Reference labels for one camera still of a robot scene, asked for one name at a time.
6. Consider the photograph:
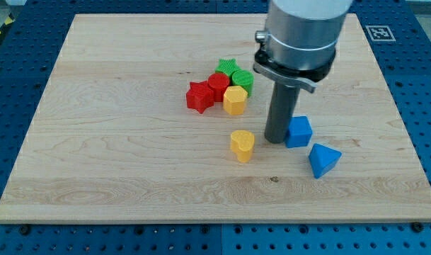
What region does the blue triangle block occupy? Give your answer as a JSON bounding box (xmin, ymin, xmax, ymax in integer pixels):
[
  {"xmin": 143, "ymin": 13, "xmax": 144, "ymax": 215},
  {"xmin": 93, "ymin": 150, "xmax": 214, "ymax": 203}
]
[{"xmin": 309, "ymin": 143, "xmax": 342, "ymax": 179}]

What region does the green star block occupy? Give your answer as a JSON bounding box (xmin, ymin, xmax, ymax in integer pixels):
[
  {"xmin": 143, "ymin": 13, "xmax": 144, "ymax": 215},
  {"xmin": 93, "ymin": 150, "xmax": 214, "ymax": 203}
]
[{"xmin": 214, "ymin": 59, "xmax": 241, "ymax": 77}]

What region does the yellow hexagon block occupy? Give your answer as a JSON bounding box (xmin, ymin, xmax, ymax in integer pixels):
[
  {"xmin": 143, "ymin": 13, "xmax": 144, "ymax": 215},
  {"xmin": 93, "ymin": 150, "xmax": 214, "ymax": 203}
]
[{"xmin": 223, "ymin": 86, "xmax": 248, "ymax": 115}]

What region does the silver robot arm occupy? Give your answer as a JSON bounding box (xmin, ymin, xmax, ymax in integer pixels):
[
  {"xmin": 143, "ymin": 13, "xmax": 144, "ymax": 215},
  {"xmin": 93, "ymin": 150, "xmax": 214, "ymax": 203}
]
[{"xmin": 253, "ymin": 0, "xmax": 352, "ymax": 93}]

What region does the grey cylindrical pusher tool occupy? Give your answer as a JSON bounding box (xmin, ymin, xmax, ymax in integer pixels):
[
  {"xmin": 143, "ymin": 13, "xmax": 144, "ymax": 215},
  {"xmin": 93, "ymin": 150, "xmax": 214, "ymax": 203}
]
[{"xmin": 264, "ymin": 81, "xmax": 300, "ymax": 144}]

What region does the blue cube block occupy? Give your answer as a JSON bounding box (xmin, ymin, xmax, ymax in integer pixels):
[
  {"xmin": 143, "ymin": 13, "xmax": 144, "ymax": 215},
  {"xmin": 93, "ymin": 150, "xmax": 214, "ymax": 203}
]
[{"xmin": 285, "ymin": 116, "xmax": 313, "ymax": 148}]

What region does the light wooden board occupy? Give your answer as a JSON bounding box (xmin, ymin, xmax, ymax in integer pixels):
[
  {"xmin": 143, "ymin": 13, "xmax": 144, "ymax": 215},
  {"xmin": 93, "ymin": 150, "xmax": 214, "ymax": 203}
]
[{"xmin": 0, "ymin": 14, "xmax": 431, "ymax": 224}]

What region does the red star block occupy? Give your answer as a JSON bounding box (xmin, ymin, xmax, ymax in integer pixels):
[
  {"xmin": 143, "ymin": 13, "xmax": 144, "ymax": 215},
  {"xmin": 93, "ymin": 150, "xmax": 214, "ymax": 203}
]
[{"xmin": 186, "ymin": 81, "xmax": 214, "ymax": 114}]

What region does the red cylinder block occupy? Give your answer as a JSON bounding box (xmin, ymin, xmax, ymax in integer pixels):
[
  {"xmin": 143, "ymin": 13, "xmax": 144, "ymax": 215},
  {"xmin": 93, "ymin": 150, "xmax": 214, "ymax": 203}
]
[{"xmin": 207, "ymin": 73, "xmax": 230, "ymax": 102}]

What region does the white fiducial marker tag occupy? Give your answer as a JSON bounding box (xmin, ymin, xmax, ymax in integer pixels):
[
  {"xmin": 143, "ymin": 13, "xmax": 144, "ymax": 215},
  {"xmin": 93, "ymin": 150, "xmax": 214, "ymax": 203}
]
[{"xmin": 366, "ymin": 25, "xmax": 396, "ymax": 42}]

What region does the green cylinder block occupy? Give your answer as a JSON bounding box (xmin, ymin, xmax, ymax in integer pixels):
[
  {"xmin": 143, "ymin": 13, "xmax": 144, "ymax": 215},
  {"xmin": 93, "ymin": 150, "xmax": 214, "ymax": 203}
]
[{"xmin": 231, "ymin": 69, "xmax": 254, "ymax": 97}]

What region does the yellow heart block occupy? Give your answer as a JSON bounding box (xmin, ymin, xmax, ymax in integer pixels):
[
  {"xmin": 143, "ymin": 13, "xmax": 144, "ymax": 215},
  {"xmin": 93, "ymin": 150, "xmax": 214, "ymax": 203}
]
[{"xmin": 230, "ymin": 130, "xmax": 255, "ymax": 163}]

